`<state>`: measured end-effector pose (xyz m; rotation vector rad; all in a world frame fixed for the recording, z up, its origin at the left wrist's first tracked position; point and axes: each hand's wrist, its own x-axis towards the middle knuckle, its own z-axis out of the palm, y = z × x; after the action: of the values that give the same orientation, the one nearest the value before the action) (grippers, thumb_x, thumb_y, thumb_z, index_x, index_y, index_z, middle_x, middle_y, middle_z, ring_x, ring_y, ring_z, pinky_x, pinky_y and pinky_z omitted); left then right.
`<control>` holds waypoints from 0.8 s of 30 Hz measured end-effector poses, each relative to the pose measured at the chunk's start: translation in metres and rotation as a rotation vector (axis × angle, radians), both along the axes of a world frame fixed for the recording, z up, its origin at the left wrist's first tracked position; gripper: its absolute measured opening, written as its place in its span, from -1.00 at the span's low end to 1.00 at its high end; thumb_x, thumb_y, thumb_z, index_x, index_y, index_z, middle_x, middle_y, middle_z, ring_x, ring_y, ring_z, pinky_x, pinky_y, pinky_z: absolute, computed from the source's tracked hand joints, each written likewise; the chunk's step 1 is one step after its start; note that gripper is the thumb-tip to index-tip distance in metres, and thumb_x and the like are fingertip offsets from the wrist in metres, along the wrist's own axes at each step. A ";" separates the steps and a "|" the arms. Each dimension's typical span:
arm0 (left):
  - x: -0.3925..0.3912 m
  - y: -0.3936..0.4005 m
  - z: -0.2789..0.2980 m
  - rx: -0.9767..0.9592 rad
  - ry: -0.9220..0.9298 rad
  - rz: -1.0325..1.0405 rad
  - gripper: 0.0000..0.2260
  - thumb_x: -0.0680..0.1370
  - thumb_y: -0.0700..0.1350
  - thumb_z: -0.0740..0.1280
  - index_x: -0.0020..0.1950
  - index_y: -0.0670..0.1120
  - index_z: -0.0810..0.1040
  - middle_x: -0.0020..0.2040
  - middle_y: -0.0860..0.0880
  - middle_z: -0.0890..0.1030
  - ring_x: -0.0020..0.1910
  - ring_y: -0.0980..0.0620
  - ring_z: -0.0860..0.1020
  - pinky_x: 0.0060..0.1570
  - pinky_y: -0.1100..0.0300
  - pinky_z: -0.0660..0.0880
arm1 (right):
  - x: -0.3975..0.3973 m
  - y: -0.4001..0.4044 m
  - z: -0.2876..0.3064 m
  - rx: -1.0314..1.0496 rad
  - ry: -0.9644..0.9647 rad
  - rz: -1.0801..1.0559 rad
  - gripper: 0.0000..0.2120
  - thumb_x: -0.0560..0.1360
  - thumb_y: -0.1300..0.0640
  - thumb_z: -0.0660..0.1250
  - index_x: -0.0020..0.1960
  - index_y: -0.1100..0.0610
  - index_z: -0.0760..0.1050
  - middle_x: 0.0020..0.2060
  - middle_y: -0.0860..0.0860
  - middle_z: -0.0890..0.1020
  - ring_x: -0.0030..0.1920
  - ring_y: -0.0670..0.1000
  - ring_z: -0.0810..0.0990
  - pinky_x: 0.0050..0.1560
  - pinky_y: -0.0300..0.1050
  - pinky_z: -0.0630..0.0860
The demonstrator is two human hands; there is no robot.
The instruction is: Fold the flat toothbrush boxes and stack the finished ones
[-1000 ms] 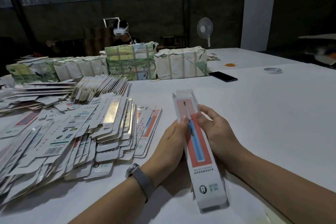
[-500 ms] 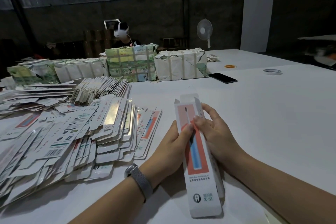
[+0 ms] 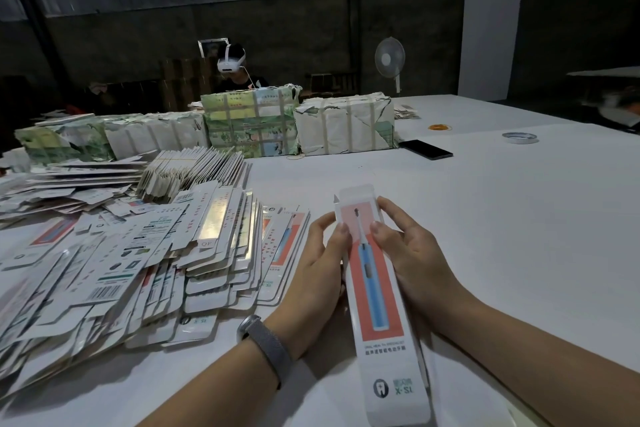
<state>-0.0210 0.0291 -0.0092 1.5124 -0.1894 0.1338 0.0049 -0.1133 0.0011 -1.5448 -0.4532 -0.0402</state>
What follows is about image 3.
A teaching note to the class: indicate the person's right hand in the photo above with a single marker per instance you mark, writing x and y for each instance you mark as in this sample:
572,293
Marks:
420,262

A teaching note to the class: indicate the person's left hand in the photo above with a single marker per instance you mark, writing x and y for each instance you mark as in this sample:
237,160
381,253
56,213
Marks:
310,287

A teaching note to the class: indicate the toothbrush carton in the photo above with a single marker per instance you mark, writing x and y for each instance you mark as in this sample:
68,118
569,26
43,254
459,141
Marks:
385,362

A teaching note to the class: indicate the fanned stack of white cartons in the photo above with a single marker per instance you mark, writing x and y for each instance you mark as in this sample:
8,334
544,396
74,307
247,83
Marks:
190,171

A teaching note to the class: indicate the pile of cartons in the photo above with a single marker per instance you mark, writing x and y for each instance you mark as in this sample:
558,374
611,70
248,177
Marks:
120,262

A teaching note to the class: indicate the person's right forearm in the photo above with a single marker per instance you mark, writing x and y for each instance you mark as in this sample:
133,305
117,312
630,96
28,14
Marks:
550,367

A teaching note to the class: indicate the grey band wristwatch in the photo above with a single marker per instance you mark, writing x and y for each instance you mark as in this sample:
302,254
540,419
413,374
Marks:
266,347

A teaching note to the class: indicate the black smartphone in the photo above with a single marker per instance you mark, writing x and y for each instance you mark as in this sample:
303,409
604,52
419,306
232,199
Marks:
425,149

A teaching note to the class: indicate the small orange tape roll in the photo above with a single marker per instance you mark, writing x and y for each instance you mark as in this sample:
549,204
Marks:
439,126

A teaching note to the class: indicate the white tape roll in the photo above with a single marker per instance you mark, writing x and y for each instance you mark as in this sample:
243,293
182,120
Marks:
505,138

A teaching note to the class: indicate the small white paper stack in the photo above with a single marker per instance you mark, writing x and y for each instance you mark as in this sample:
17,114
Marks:
405,111

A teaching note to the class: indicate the green printed wrapped bundle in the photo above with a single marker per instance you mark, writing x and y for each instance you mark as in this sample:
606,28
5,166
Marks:
250,121

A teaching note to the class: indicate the dark wooden chair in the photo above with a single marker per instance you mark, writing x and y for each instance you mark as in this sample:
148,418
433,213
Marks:
332,81

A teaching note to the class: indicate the white standing fan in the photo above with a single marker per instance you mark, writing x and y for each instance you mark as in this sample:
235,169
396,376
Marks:
390,57

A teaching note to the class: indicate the white board panel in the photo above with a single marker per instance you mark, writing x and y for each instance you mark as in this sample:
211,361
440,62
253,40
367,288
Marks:
490,39

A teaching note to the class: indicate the row of white wrapped bundles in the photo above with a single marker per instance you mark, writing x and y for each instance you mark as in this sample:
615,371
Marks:
110,136

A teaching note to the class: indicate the cluttered side table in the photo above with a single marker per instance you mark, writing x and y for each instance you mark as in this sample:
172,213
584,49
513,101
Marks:
610,96

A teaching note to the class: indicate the white head-mounted camera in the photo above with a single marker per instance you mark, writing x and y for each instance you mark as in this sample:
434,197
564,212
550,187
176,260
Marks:
230,59

